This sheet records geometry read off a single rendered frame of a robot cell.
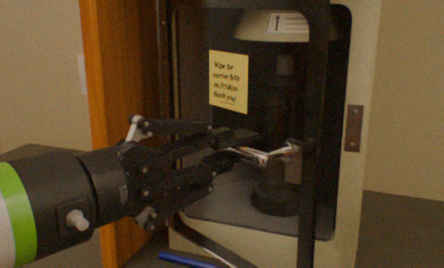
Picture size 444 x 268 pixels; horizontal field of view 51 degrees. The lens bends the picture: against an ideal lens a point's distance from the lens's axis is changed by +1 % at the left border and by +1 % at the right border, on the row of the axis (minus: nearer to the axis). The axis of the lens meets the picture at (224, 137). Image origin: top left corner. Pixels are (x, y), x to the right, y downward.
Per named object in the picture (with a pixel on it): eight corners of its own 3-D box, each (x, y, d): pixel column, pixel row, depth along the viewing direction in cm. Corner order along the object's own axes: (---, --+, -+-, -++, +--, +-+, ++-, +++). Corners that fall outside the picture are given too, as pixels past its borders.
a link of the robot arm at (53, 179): (-13, 148, 43) (1, 236, 46) (37, 184, 35) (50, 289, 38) (51, 135, 47) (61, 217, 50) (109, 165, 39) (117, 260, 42)
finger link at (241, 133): (201, 145, 56) (201, 139, 56) (242, 133, 61) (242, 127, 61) (218, 151, 54) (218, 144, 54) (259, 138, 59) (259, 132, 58)
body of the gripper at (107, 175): (100, 247, 43) (179, 216, 49) (92, 162, 41) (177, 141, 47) (65, 219, 49) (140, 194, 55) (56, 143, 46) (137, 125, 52)
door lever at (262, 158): (240, 145, 63) (240, 126, 62) (294, 164, 56) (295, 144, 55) (210, 154, 59) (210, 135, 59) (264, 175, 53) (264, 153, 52)
